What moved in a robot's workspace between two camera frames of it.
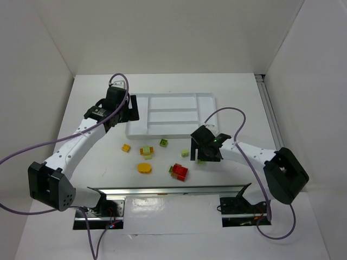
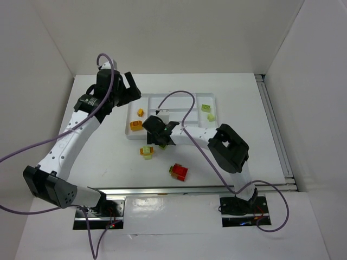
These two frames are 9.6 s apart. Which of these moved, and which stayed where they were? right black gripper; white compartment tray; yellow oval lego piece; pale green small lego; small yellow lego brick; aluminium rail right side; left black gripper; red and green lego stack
Moved: pale green small lego; small yellow lego brick; yellow oval lego piece; left black gripper; right black gripper
Stayed: white compartment tray; red and green lego stack; aluminium rail right side
